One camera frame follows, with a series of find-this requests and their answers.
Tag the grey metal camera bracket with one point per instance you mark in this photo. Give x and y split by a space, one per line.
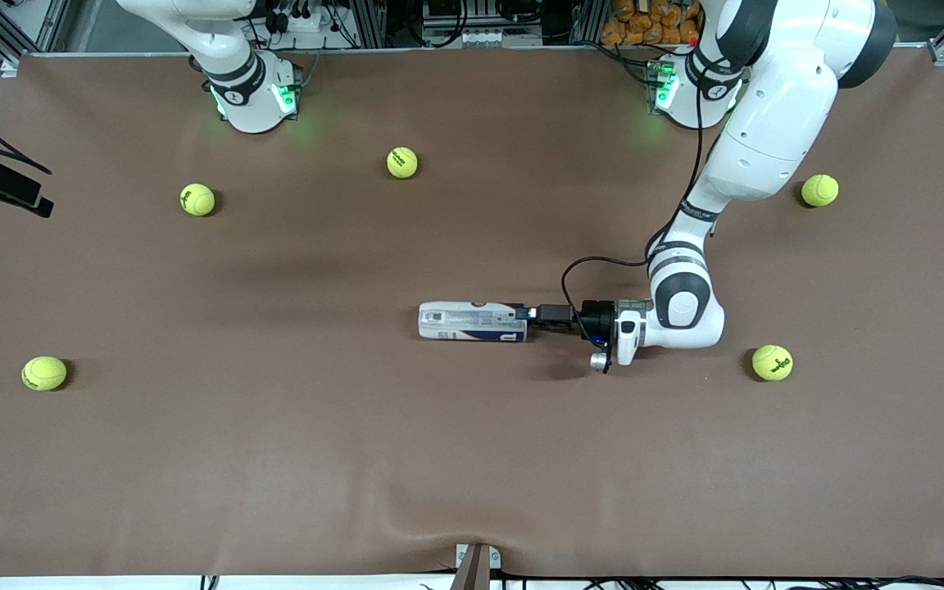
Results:
478 565

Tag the clear tennis ball can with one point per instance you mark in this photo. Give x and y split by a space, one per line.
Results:
464 324

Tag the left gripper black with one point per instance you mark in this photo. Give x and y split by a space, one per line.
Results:
595 317

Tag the white power strip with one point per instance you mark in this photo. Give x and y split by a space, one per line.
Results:
300 23

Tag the orange packets pile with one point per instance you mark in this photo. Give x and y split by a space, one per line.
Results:
644 24

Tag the silver aluminium frame post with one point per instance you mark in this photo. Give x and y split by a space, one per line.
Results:
588 20
369 23

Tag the brown table mat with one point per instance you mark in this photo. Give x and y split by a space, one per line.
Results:
472 459

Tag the white terminal block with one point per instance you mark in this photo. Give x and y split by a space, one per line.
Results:
501 38

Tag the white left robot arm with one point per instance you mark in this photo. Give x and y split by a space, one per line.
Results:
775 123

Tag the yellow tennis ball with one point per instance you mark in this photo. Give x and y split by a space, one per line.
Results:
44 373
401 162
821 190
197 199
772 362

